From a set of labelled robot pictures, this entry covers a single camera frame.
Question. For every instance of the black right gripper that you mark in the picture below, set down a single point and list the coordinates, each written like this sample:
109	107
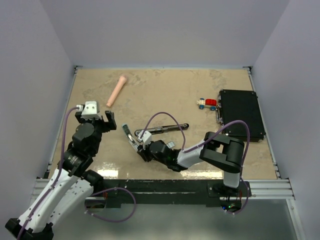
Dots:
143	152

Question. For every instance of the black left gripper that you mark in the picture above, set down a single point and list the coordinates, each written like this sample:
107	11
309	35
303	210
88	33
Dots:
108	125

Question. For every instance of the light blue small stapler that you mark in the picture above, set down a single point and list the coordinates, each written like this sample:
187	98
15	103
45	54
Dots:
130	137

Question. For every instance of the black stapler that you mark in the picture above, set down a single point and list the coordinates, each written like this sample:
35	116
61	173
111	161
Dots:
163	129

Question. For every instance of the staple tray with staples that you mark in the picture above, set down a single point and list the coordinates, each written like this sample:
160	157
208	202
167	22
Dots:
171	144

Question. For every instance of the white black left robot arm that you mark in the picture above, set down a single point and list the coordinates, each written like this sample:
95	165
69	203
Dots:
71	183

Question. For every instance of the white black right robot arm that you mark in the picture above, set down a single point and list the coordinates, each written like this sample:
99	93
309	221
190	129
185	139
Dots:
221	151

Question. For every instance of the pink toy microphone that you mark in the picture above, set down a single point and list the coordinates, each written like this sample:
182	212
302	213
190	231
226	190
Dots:
121	81

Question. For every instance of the red toy block car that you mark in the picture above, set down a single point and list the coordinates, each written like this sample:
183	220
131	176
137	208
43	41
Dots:
207	103

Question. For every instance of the black hard case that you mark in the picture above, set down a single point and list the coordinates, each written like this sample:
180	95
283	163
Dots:
241	105

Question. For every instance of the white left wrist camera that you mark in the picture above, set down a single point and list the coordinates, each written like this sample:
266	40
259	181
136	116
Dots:
88	111

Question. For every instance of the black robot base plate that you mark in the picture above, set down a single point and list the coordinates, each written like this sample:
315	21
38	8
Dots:
211	193

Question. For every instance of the aluminium frame rail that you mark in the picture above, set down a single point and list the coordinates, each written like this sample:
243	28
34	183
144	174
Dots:
271	189

